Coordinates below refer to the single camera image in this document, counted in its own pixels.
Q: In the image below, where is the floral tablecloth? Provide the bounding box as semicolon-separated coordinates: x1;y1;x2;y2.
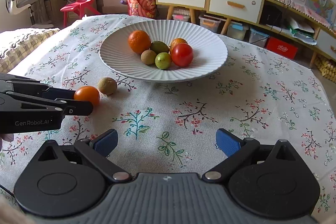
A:
1;15;335;221

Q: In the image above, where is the red storage box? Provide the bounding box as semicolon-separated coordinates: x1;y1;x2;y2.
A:
266;36;298;60

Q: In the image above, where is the textured orange mandarin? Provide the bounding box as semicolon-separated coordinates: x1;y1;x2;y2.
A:
170;38;187;50

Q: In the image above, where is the checkered cushion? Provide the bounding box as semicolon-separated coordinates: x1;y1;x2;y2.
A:
0;28;60;73

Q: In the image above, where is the clear storage bin orange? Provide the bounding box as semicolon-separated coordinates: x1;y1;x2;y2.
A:
199;15;221;33

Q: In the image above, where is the red tomato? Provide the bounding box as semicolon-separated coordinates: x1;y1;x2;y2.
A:
171;43;194;68

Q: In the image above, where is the smooth orange tomato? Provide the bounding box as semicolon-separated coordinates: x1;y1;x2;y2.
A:
74;86;100;106

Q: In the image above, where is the large orange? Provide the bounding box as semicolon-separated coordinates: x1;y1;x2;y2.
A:
127;30;151;55

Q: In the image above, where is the white ribbed plate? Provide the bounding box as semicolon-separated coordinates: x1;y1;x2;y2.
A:
100;20;228;83

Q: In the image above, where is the long low tv cabinet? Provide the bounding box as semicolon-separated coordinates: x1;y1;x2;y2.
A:
206;0;335;64

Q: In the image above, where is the clear storage bin blue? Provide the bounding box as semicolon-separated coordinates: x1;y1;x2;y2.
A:
248;27;269;48

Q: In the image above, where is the red decorated bucket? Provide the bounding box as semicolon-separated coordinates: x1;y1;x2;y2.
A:
126;0;157;19

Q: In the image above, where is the green lime fruit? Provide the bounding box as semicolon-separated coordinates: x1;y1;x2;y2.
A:
150;41;169;54

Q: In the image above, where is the brown kiwi fruit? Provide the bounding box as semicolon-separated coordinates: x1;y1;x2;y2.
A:
141;50;157;65

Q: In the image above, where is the colourful map poster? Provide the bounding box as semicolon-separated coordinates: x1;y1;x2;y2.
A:
305;0;335;24

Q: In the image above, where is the pale brown kiwi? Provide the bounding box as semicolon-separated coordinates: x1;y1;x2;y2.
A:
97;77;117;96

